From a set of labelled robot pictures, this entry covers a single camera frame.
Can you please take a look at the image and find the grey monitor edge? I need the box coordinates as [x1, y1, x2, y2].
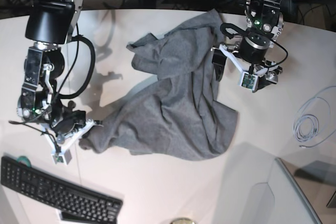
[276, 158, 335, 223]

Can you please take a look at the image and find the grey t-shirt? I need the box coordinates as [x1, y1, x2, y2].
[79, 10, 238, 161]

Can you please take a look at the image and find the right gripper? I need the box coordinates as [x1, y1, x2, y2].
[50, 110, 103, 143]

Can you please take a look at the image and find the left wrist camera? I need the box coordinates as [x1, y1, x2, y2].
[238, 71, 259, 93]

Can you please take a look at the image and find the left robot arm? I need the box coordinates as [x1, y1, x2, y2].
[211, 0, 285, 92]

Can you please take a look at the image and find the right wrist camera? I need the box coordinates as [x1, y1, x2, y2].
[51, 150, 72, 166]

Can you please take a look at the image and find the coiled white cable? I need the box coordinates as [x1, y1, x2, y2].
[292, 86, 336, 148]

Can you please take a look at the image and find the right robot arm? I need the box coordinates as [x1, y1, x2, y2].
[17, 0, 96, 144]

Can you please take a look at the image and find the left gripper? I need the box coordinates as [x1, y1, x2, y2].
[211, 48, 283, 91]

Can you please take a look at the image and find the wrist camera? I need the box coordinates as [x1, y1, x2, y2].
[51, 150, 72, 166]
[238, 71, 259, 93]

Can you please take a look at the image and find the black keyboard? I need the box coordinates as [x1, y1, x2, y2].
[1, 156, 123, 223]

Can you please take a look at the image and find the green tape roll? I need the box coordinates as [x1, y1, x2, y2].
[17, 156, 32, 167]

